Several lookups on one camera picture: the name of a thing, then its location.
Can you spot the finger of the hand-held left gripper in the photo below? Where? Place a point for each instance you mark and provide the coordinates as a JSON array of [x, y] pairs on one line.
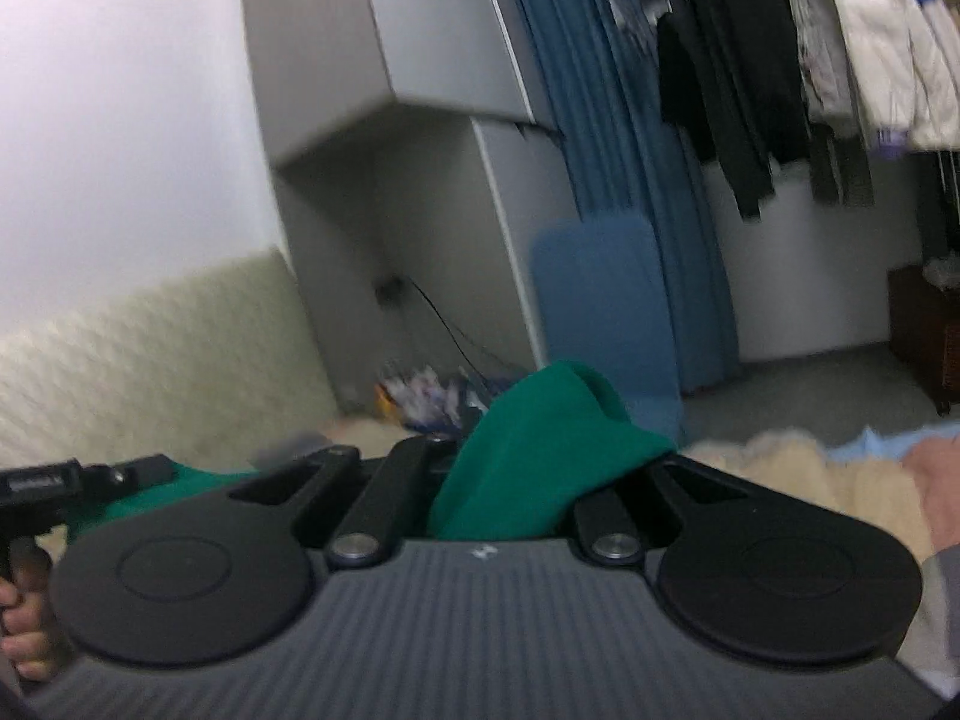
[[127, 476]]

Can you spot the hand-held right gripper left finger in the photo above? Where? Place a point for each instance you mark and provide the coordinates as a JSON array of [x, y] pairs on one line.
[[409, 474]]

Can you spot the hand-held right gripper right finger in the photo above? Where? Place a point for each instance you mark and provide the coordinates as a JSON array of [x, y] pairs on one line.
[[615, 519]]

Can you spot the green sweater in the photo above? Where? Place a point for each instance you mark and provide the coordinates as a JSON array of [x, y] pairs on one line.
[[540, 450]]

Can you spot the person's left hand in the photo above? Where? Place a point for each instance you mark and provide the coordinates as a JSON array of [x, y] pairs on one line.
[[30, 619]]

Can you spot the colourful packets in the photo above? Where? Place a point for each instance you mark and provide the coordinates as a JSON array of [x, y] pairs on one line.
[[424, 397]]

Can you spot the quilted beige headboard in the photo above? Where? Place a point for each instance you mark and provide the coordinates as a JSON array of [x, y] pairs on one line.
[[150, 360]]

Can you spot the cream fluffy blanket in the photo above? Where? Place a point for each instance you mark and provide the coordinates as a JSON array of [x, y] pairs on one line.
[[825, 487]]

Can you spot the blue folded mattress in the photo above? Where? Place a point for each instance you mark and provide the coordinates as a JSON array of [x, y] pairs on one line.
[[600, 300]]

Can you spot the patchwork blanket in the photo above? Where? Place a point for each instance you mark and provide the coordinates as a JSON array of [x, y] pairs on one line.
[[941, 495]]

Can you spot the dark wooden side table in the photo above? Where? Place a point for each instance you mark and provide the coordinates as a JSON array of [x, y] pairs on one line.
[[926, 330]]

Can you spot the grey ribbed hanging garment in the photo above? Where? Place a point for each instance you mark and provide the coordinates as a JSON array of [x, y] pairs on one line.
[[840, 165]]

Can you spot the blue curtain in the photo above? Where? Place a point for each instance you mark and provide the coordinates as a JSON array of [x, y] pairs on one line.
[[600, 90]]

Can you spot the black hanging jacket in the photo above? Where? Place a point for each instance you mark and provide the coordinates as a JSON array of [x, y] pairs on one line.
[[720, 90]]

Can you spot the grey wardrobe cabinet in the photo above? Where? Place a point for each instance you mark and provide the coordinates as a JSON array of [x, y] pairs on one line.
[[420, 15]]

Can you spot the white hanging jacket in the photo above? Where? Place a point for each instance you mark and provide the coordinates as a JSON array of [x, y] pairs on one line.
[[885, 37]]

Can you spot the black wall charger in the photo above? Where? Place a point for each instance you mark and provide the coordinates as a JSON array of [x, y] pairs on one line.
[[388, 291]]

